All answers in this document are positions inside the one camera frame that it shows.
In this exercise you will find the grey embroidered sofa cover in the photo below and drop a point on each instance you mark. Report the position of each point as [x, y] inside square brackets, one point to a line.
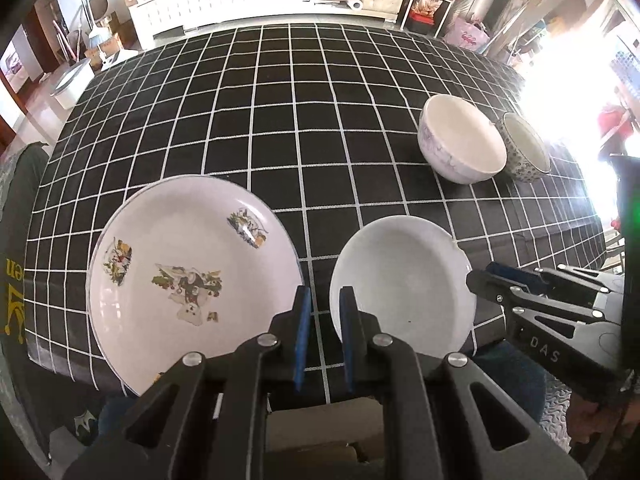
[20, 177]

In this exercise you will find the person right hand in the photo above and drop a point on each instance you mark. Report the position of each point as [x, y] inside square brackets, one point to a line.
[585, 420]

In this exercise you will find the standing mirror wooden frame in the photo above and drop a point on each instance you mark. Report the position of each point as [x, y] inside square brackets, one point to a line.
[540, 5]

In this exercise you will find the black white grid tablecloth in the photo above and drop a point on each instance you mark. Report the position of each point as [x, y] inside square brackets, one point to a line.
[319, 121]

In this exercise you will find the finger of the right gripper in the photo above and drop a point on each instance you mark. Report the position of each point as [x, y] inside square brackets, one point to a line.
[543, 279]
[502, 291]

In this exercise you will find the pink shopping bag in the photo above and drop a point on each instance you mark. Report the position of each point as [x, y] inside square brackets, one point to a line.
[466, 35]

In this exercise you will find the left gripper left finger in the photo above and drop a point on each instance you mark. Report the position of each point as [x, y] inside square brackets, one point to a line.
[205, 418]

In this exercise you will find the cartoon print white plate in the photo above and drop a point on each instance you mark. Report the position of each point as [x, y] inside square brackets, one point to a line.
[189, 263]

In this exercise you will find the white plastic bin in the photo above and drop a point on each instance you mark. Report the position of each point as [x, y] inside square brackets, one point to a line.
[73, 84]

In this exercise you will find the paper towel roll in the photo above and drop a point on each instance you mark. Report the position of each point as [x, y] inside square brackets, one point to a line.
[353, 4]

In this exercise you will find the blue trousered leg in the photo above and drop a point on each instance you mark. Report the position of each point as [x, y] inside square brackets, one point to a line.
[519, 376]

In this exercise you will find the floral patterned bowl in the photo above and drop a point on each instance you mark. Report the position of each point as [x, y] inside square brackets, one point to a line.
[527, 157]

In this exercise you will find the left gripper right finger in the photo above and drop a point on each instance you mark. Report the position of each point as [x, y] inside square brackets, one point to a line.
[443, 418]

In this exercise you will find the white bowl red emblem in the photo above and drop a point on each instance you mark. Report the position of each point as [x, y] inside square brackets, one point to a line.
[410, 274]

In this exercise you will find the plain white bowl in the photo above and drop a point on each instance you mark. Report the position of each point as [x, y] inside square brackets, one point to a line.
[459, 141]

